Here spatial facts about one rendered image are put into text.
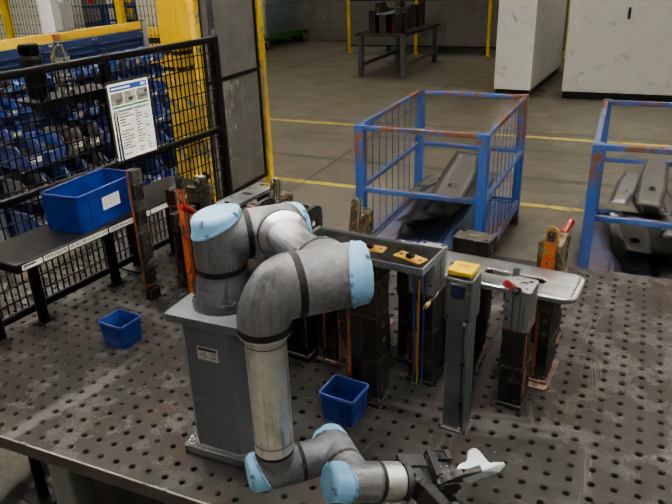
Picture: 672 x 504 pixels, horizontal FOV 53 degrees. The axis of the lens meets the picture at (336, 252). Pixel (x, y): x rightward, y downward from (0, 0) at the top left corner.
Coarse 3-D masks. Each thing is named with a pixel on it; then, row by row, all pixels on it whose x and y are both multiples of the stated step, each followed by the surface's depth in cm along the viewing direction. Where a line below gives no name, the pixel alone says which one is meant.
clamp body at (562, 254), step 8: (560, 232) 202; (544, 240) 197; (560, 240) 196; (568, 240) 199; (560, 248) 194; (568, 248) 201; (560, 256) 195; (536, 264) 200; (560, 264) 196; (544, 280) 201; (560, 312) 209; (560, 320) 212
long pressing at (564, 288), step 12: (456, 252) 206; (480, 264) 197; (492, 264) 197; (504, 264) 196; (516, 264) 196; (492, 276) 189; (504, 276) 189; (528, 276) 189; (540, 276) 188; (552, 276) 188; (564, 276) 188; (576, 276) 188; (492, 288) 184; (504, 288) 182; (540, 288) 182; (552, 288) 181; (564, 288) 181; (576, 288) 182; (552, 300) 176; (564, 300) 175; (576, 300) 177
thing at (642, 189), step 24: (600, 120) 382; (600, 144) 334; (600, 168) 339; (648, 168) 411; (648, 192) 372; (600, 216) 348; (624, 216) 422; (648, 216) 382; (600, 240) 420; (624, 240) 379; (648, 240) 382; (600, 264) 388; (624, 264) 375; (648, 264) 372
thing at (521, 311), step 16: (528, 288) 169; (512, 304) 170; (528, 304) 168; (512, 320) 172; (528, 320) 170; (512, 336) 174; (528, 336) 176; (512, 352) 176; (528, 352) 180; (512, 368) 178; (528, 368) 182; (512, 384) 179; (496, 400) 183; (512, 400) 181; (528, 400) 185
